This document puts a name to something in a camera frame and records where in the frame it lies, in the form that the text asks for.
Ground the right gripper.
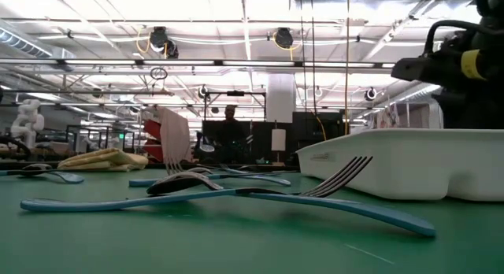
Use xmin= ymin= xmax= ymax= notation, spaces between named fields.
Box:
xmin=391 ymin=37 xmax=504 ymax=92

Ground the white plastic cutlery tray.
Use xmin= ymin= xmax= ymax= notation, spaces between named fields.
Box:
xmin=295 ymin=128 xmax=504 ymax=202

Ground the blue-handled fork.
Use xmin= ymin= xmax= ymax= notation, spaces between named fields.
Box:
xmin=146 ymin=170 xmax=437 ymax=239

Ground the fork with blue handle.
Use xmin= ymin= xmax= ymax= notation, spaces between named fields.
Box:
xmin=20 ymin=155 xmax=374 ymax=213
xmin=165 ymin=159 xmax=293 ymax=187

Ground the spoon with blue handle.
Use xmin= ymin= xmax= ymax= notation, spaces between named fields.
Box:
xmin=20 ymin=162 xmax=86 ymax=185

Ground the white shelf rack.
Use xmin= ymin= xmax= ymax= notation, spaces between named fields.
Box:
xmin=372 ymin=100 xmax=444 ymax=130

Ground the tall black cabinet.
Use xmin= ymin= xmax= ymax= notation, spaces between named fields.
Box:
xmin=291 ymin=111 xmax=347 ymax=151

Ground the white paper sign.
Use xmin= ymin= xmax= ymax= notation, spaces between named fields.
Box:
xmin=271 ymin=128 xmax=287 ymax=153

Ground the black partition panel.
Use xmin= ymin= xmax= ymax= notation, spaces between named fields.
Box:
xmin=202 ymin=120 xmax=293 ymax=165

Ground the person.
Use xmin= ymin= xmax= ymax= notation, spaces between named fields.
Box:
xmin=214 ymin=104 xmax=248 ymax=165

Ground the long ceiling light bar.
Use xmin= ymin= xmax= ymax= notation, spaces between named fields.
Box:
xmin=0 ymin=58 xmax=396 ymax=69

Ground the green table mat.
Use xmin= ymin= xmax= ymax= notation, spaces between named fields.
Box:
xmin=0 ymin=168 xmax=504 ymax=274

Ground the red and white board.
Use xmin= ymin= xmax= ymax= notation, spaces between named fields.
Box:
xmin=141 ymin=105 xmax=193 ymax=165

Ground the folded yellow checked cloth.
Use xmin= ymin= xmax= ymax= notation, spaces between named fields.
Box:
xmin=57 ymin=147 xmax=150 ymax=173

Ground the grey ceiling pipe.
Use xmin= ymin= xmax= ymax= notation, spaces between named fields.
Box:
xmin=0 ymin=88 xmax=175 ymax=97

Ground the silver ventilation duct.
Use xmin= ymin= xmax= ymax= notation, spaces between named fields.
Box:
xmin=0 ymin=28 xmax=76 ymax=61
xmin=393 ymin=83 xmax=442 ymax=106

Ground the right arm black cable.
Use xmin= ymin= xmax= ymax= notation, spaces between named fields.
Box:
xmin=424 ymin=19 xmax=504 ymax=57

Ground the yellow hanging cable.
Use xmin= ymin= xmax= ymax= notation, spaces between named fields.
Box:
xmin=343 ymin=0 xmax=352 ymax=135

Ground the black hanging cable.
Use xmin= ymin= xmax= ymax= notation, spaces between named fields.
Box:
xmin=298 ymin=0 xmax=308 ymax=116
xmin=309 ymin=0 xmax=317 ymax=116

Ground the black metal gantry frame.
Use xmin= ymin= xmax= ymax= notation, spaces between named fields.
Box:
xmin=202 ymin=91 xmax=268 ymax=122

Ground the black aluminium table frame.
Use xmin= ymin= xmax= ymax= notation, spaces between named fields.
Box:
xmin=0 ymin=160 xmax=300 ymax=172

